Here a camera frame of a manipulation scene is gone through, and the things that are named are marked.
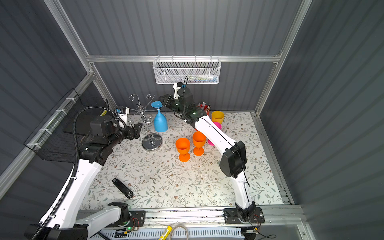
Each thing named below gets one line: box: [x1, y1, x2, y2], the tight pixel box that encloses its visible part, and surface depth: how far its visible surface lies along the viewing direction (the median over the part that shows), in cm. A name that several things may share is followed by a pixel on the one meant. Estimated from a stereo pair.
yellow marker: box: [158, 225, 173, 240], surface depth 69 cm
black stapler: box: [112, 178, 134, 199], surface depth 84 cm
